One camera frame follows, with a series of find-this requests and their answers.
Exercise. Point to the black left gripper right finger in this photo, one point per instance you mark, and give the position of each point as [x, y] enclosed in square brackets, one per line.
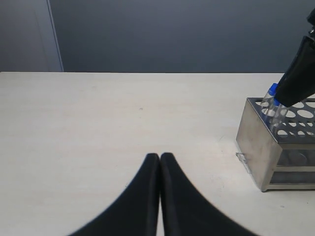
[184, 209]

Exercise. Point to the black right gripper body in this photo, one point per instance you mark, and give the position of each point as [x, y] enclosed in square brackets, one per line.
[311, 20]

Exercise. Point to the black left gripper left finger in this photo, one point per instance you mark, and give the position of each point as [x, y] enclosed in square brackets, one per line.
[135, 211]

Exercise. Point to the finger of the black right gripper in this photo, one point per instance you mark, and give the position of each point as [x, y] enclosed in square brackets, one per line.
[298, 82]

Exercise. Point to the steel left test tube rack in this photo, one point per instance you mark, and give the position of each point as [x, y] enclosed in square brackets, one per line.
[284, 160]

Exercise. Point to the clear tape on table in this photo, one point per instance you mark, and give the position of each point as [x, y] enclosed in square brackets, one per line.
[242, 159]

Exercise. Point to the blue-capped test tube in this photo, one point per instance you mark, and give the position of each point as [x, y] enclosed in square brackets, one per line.
[267, 100]
[277, 119]
[273, 107]

